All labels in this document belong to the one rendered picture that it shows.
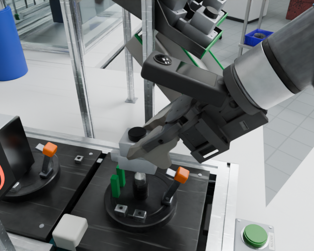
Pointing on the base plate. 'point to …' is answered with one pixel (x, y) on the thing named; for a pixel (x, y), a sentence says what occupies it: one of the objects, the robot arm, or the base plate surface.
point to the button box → (239, 226)
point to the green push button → (255, 235)
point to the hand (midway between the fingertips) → (135, 141)
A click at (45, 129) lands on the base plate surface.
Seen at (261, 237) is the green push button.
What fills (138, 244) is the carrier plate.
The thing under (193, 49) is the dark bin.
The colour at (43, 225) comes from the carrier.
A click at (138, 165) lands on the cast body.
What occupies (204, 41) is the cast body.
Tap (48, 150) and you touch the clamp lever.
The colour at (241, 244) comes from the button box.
